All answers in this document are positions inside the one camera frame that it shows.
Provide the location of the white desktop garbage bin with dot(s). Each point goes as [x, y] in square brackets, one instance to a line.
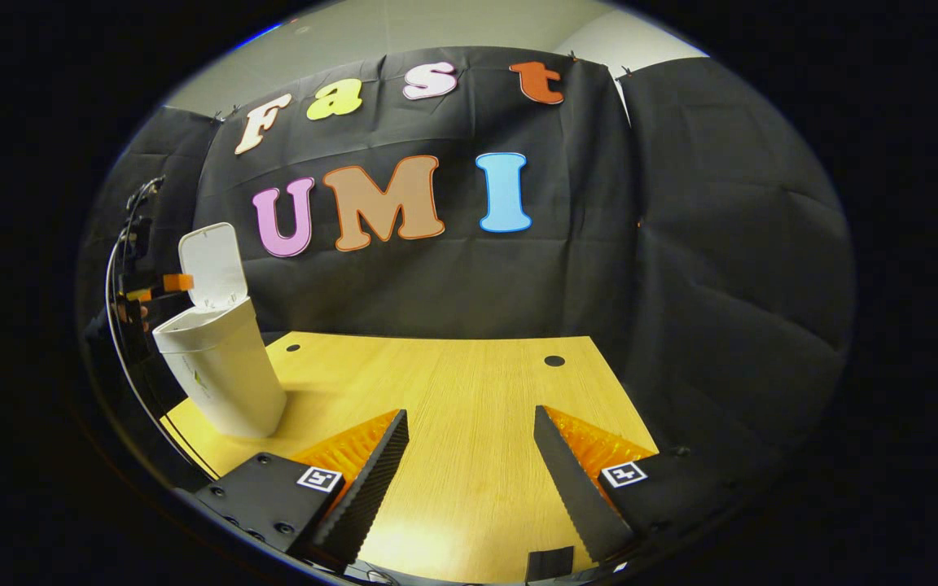
[221, 366]

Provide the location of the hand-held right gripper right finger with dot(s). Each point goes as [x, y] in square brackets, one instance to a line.
[575, 496]

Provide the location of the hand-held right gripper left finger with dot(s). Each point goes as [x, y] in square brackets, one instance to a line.
[363, 496]

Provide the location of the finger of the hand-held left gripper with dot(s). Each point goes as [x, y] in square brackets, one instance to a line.
[168, 304]
[176, 283]

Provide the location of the black backdrop cloth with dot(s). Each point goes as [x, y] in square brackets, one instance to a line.
[721, 244]

